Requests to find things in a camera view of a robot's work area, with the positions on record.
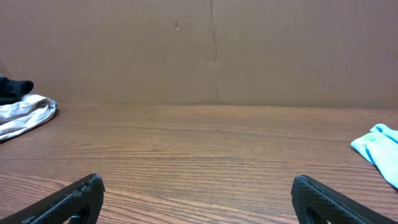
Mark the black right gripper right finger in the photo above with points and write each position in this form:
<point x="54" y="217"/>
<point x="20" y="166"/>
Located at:
<point x="316" y="203"/>

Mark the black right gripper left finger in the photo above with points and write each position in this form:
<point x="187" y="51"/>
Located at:
<point x="79" y="202"/>

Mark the light blue t-shirt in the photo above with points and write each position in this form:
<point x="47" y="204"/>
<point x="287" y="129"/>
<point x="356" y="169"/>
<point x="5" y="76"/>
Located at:
<point x="379" y="147"/>

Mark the beige folded garment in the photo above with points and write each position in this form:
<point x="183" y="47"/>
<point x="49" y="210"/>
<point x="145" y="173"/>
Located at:
<point x="28" y="113"/>

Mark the black folded garment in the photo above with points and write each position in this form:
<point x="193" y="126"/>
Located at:
<point x="12" y="91"/>

